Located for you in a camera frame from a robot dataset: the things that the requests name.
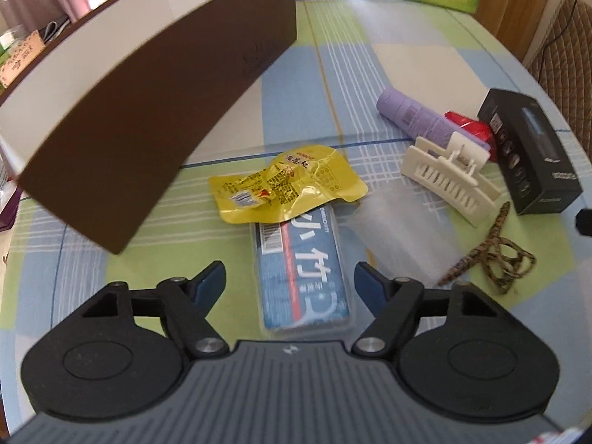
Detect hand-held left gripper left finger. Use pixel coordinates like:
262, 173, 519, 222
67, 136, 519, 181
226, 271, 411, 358
82, 260, 231, 359

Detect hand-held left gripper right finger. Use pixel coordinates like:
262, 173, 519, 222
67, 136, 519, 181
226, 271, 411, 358
351, 261, 502, 360

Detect clear plastic cup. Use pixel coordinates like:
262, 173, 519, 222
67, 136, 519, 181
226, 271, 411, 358
349, 192, 463, 287

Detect blue toothpaste pack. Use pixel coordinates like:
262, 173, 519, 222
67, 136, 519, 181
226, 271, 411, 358
251, 203, 354, 334

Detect black product box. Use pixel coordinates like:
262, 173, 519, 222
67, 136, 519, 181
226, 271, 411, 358
477, 87, 582, 216

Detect brown braided hair tie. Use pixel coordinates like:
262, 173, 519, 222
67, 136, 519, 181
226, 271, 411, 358
437, 201, 537, 294

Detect yellow snack packet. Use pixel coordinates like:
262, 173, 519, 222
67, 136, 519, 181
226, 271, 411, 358
208, 145, 369, 225

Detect white hair claw clip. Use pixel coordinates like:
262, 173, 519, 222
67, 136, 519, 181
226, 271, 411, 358
400, 132, 502, 228

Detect brown storage box white interior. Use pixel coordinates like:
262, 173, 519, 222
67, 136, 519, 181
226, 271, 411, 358
0, 0, 297, 255

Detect red box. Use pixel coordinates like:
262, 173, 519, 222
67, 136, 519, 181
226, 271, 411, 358
444, 111, 498, 162

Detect brown woven chair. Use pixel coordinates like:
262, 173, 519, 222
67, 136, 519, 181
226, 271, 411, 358
522, 0, 592, 125

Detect purple bag roll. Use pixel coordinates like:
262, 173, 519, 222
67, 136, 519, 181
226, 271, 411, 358
377, 88, 491, 153

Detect purple octagonal tray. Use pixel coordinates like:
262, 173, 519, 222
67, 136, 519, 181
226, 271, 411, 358
0, 185, 21, 233

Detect printed brown cardboard box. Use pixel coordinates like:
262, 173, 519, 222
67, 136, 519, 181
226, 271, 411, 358
0, 30, 47, 88

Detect black cable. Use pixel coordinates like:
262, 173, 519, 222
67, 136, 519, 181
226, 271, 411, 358
536, 0, 590, 54

